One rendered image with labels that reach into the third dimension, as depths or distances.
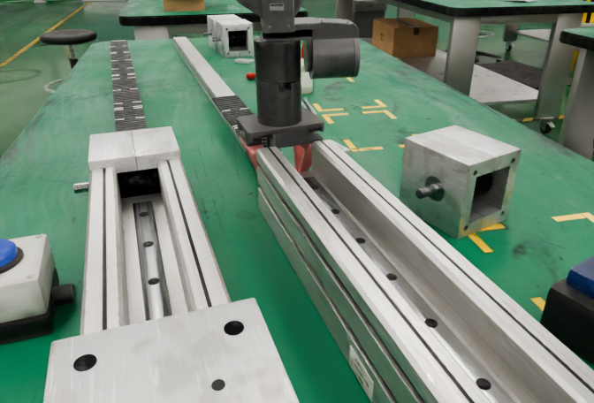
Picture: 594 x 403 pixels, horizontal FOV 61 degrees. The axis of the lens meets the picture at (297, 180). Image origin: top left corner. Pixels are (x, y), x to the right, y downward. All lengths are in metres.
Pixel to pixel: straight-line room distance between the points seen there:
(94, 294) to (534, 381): 0.30
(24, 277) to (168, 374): 0.24
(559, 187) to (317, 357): 0.47
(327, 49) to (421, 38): 3.79
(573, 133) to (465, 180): 1.79
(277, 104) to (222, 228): 0.16
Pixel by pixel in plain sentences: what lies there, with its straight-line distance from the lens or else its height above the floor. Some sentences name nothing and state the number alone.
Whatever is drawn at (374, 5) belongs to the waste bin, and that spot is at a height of 0.49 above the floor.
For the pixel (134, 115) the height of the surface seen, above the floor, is 0.81.
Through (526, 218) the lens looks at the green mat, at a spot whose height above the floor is 0.78.
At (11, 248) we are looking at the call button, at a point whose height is 0.85.
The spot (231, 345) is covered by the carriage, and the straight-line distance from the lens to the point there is 0.27.
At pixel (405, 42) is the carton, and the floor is 0.34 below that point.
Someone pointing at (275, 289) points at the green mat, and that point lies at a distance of 0.51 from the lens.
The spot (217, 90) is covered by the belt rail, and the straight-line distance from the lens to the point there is 1.08.
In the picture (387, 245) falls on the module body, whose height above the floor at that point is 0.83.
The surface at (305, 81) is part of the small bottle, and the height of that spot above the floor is 0.81.
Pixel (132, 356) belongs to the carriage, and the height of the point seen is 0.90.
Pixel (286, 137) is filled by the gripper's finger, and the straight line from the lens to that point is 0.63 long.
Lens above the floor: 1.09
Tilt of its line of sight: 26 degrees down
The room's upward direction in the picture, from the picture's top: straight up
